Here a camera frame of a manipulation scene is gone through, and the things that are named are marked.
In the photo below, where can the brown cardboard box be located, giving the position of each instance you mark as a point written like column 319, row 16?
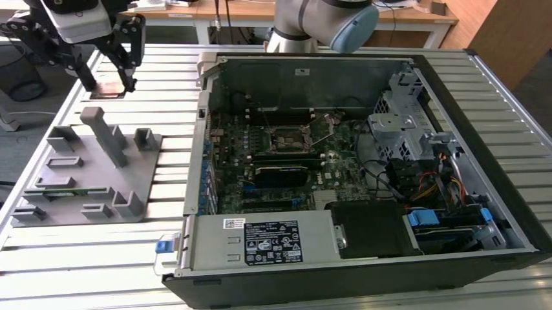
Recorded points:
column 438, row 9

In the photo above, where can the wooden cabinet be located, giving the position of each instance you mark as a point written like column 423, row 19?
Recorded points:
column 508, row 32

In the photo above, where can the blue power supply latch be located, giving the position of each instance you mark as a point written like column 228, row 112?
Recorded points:
column 163, row 247

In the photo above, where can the black mesh waste basket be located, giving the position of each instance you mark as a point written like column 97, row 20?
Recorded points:
column 25, row 87

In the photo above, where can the grey plastic parts rack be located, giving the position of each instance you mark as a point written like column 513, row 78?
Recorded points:
column 89, row 181

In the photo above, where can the blue disk carrier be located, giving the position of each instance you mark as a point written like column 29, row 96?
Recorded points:
column 423, row 219

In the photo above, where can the grey metal stand foot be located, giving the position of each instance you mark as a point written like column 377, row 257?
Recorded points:
column 8, row 124

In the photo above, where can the black expansion slot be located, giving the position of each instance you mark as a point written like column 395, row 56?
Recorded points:
column 267, row 204

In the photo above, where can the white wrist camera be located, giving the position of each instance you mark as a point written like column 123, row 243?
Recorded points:
column 81, row 22

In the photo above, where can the black graphics card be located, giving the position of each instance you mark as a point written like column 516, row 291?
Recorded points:
column 279, row 177

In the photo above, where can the silver power supply unit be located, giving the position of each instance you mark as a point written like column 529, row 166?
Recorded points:
column 207, row 239

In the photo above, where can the black plastic fan shroud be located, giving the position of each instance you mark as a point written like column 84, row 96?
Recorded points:
column 374, row 229

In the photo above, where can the silver chipset heatsink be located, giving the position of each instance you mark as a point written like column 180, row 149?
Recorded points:
column 323, row 197

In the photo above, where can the silver metal drive cage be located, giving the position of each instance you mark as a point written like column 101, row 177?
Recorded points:
column 387, row 124

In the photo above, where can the black open PC case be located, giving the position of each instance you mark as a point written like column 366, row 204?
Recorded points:
column 302, row 284

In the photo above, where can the green RAM stick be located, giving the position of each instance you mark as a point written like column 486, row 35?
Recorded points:
column 81, row 192

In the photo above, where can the small white box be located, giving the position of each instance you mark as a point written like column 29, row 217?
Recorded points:
column 180, row 2

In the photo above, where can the wooden desk white frame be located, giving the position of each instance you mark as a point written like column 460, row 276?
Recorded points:
column 172, row 15
column 419, row 16

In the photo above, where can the small blue plastic clip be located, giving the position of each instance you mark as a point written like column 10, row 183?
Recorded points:
column 485, row 215

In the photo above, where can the green motherboard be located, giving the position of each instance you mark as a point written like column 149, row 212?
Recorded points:
column 345, row 161

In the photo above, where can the silver CPU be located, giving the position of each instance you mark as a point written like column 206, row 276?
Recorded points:
column 109, row 88

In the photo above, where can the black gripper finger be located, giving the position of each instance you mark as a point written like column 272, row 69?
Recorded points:
column 25, row 29
column 128, row 42

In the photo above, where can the black CPU socket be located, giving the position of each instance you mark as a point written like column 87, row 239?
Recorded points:
column 286, row 142

